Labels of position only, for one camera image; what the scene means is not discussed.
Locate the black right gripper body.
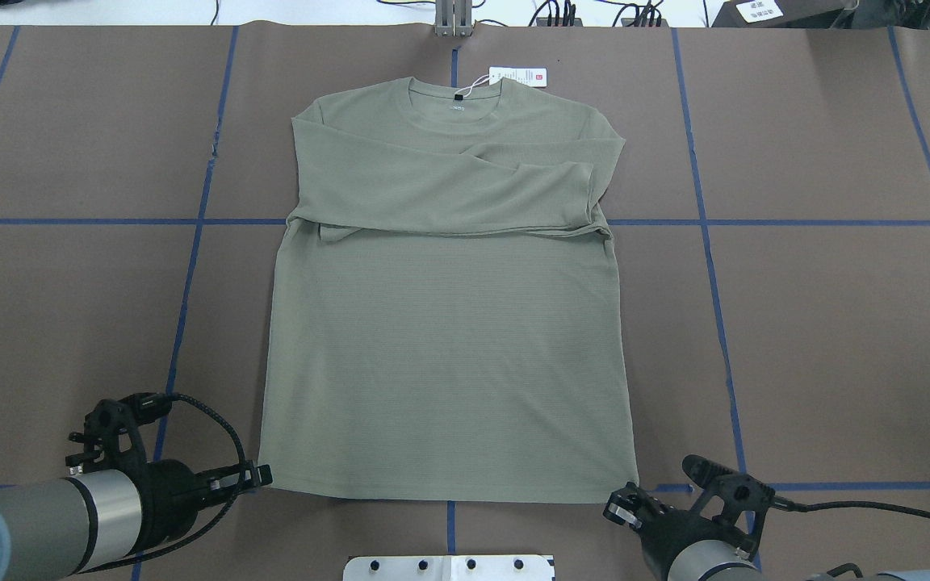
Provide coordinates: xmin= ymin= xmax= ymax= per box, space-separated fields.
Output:
xmin=604 ymin=454 xmax=794 ymax=580

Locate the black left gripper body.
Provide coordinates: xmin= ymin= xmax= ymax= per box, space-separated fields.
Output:
xmin=65 ymin=393 xmax=261 ymax=558

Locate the sage green long-sleeve shirt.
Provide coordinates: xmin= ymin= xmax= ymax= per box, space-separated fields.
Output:
xmin=259 ymin=77 xmax=639 ymax=504

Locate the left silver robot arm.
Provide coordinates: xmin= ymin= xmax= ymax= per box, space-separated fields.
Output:
xmin=0 ymin=393 xmax=273 ymax=580

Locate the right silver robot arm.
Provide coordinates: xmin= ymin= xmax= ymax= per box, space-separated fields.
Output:
xmin=604 ymin=454 xmax=930 ymax=580

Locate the white shirt price tag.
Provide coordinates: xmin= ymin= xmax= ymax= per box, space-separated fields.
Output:
xmin=488 ymin=66 xmax=547 ymax=89

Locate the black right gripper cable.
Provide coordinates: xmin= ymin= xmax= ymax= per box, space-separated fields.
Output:
xmin=788 ymin=500 xmax=930 ymax=538

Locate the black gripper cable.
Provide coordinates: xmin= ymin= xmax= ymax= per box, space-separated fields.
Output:
xmin=77 ymin=393 xmax=249 ymax=574
xmin=788 ymin=500 xmax=930 ymax=538

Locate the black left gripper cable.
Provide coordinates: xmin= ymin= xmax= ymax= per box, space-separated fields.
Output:
xmin=77 ymin=393 xmax=249 ymax=574

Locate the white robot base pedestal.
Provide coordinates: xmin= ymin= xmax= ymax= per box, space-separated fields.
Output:
xmin=342 ymin=553 xmax=556 ymax=580

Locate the aluminium frame post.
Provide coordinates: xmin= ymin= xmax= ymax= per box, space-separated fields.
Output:
xmin=434 ymin=0 xmax=475 ymax=38

